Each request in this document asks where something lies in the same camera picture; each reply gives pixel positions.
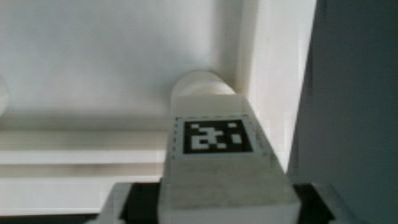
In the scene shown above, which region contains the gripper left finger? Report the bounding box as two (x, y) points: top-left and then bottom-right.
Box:
(96, 182), (160, 224)

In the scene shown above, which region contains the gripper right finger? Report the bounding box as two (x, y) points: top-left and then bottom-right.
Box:
(293, 183), (362, 224)

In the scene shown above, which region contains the white leg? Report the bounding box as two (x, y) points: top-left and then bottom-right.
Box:
(158, 71), (300, 224)

